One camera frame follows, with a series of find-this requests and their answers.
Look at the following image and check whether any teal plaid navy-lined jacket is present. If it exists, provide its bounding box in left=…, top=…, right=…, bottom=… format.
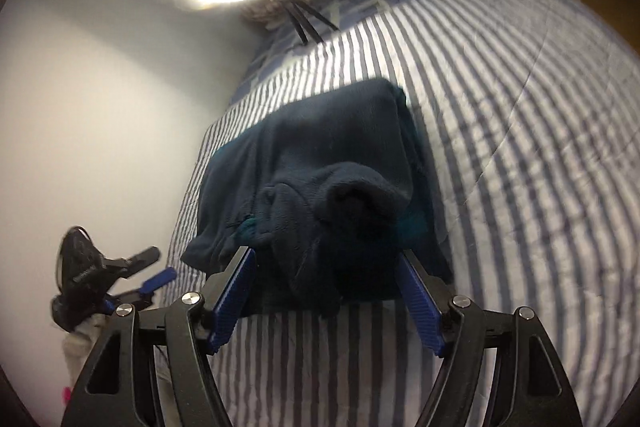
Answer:
left=181, top=78, right=455, bottom=319

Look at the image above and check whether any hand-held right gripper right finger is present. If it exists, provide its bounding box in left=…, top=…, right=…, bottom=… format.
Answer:
left=398, top=249, right=584, bottom=427

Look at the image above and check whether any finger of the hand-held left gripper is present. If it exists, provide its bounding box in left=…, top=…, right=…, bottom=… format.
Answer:
left=102, top=267, right=178, bottom=314
left=117, top=247, right=162, bottom=280

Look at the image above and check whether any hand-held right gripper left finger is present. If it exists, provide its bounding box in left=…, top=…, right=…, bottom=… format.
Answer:
left=61, top=246, right=258, bottom=427

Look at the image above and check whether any blue white striped duvet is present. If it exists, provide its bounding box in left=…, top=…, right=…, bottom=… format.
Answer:
left=154, top=0, right=640, bottom=427

